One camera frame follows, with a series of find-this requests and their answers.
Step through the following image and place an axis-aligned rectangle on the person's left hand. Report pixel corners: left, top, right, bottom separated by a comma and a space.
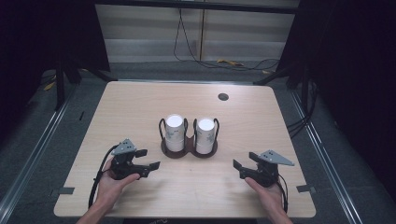
95, 157, 141, 210

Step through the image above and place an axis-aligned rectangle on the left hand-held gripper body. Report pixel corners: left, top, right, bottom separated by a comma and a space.
110, 138, 150, 181

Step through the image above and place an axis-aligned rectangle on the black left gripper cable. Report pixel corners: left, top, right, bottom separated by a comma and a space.
88, 144, 120, 209

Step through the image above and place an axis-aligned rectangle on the black metal stand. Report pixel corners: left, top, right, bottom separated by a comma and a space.
252, 0, 316, 108
53, 0, 118, 112

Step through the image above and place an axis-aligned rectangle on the bundle of black floor cables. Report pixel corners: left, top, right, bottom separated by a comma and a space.
286, 78, 319, 138

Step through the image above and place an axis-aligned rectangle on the person's right hand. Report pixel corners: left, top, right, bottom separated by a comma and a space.
244, 176, 286, 217

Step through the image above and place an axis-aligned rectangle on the black hanging wall cable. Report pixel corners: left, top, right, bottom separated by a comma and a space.
173, 7, 281, 73

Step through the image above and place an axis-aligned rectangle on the metal floor rail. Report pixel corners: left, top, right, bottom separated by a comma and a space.
289, 89, 364, 224
0, 83, 78, 217

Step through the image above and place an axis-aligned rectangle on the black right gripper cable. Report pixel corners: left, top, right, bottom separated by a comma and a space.
276, 173, 290, 215

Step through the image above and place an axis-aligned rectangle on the yellow scrap on floor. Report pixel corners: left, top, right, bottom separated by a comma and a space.
216, 58, 245, 67

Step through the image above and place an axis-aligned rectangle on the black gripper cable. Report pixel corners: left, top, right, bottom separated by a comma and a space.
88, 144, 120, 209
276, 173, 290, 215

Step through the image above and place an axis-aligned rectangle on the black double cup holder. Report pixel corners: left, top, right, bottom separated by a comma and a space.
158, 117, 220, 160

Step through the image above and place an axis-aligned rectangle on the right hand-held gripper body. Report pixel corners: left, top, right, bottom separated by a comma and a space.
242, 149, 295, 189

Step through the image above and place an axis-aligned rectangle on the stack of white paper cups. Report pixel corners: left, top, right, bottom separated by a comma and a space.
195, 117, 217, 155
164, 114, 186, 153

